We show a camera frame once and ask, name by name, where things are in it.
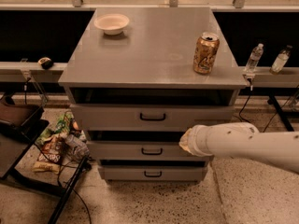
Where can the yellowish gripper end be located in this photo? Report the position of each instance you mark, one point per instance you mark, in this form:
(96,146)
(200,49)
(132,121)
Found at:
(195,141)

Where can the grey top drawer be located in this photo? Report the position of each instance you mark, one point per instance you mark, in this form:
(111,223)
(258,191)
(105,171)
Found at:
(160,118)

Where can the grey drawer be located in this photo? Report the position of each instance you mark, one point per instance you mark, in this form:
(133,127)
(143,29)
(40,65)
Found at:
(135,173)
(160,118)
(140,151)

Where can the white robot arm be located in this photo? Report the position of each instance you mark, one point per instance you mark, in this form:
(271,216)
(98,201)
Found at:
(243,140)

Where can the grey drawer cabinet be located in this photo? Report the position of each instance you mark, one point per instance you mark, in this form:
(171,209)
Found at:
(150,63)

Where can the grey bottom drawer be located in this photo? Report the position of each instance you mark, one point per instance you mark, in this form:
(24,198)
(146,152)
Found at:
(135,173)

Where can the grey middle drawer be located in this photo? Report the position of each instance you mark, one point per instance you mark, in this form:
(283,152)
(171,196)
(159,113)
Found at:
(140,151)

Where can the clear water bottle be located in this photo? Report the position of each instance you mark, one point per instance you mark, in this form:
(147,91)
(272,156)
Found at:
(254,58)
(281,60)

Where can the gold soda can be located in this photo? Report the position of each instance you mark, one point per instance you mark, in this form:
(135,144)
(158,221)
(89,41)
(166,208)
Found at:
(205,53)

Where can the black rolling stand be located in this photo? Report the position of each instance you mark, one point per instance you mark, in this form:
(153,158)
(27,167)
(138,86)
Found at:
(284,115)

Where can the crumpled plastic bottle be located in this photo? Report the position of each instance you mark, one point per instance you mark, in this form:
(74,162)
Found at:
(78,149)

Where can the green snack bag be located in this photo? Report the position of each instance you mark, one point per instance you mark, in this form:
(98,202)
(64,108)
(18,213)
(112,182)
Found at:
(62,125)

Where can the brown chip bag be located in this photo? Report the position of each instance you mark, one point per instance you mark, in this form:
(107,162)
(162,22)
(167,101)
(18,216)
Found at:
(51,155)

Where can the white paper bowl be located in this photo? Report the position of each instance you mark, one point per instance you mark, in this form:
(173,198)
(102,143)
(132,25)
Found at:
(111,24)

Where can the black yellow tape measure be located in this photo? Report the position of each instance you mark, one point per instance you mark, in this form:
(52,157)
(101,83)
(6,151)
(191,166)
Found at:
(46,63)

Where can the black bin on stand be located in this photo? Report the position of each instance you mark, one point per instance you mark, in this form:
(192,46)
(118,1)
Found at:
(20,126)

